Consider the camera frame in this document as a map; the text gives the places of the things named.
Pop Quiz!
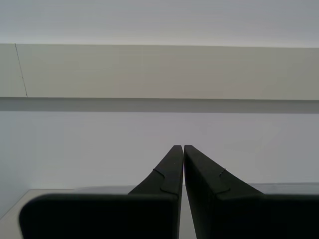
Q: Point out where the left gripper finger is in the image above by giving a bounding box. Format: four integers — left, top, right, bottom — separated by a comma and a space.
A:
183, 144, 319, 239
19, 145, 184, 239

